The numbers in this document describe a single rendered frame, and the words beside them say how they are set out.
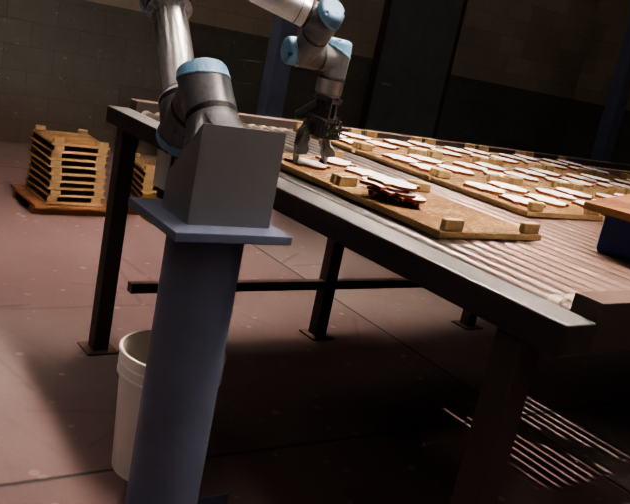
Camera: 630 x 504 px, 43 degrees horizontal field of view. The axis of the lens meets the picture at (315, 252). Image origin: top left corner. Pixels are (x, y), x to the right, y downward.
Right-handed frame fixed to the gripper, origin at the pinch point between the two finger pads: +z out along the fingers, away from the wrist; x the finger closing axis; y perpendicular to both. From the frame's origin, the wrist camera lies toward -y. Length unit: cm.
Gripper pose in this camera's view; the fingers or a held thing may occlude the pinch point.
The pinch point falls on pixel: (308, 162)
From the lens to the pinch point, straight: 230.5
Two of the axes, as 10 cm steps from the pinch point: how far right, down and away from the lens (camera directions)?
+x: 8.1, 0.1, 5.9
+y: 5.5, 3.6, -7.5
